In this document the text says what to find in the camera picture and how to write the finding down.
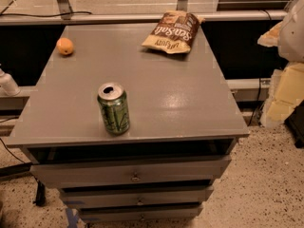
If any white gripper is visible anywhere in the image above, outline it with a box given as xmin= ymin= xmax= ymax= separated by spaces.
xmin=257 ymin=0 xmax=304 ymax=127

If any green soda can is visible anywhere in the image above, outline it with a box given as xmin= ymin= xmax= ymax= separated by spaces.
xmin=97 ymin=82 xmax=130 ymax=135

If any brown chip bag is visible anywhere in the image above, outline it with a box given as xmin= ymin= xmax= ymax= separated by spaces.
xmin=142 ymin=10 xmax=203 ymax=54

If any grey drawer cabinet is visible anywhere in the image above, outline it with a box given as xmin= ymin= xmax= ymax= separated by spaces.
xmin=7 ymin=24 xmax=248 ymax=223

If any top grey drawer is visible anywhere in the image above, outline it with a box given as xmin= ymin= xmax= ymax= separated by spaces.
xmin=30 ymin=156 xmax=231 ymax=188

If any grey drawer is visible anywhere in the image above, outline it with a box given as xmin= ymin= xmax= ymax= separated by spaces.
xmin=30 ymin=156 xmax=231 ymax=188
xmin=60 ymin=185 xmax=214 ymax=209
xmin=79 ymin=202 xmax=202 ymax=223

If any bottom grey drawer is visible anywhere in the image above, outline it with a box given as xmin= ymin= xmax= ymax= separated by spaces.
xmin=79 ymin=202 xmax=202 ymax=223

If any middle grey drawer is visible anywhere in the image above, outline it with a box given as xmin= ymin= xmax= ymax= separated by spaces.
xmin=60 ymin=185 xmax=214 ymax=209

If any orange fruit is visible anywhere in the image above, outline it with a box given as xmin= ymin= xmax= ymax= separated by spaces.
xmin=56 ymin=37 xmax=74 ymax=56

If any white pipe at left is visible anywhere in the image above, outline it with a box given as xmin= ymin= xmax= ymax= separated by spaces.
xmin=0 ymin=68 xmax=21 ymax=96

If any metal frame rail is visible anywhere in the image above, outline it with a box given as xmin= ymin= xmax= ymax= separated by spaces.
xmin=0 ymin=9 xmax=287 ymax=26

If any black cable on floor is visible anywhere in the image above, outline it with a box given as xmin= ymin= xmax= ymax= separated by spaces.
xmin=0 ymin=138 xmax=47 ymax=207

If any black cable on rail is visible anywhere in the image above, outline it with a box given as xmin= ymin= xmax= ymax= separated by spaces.
xmin=0 ymin=10 xmax=93 ymax=18

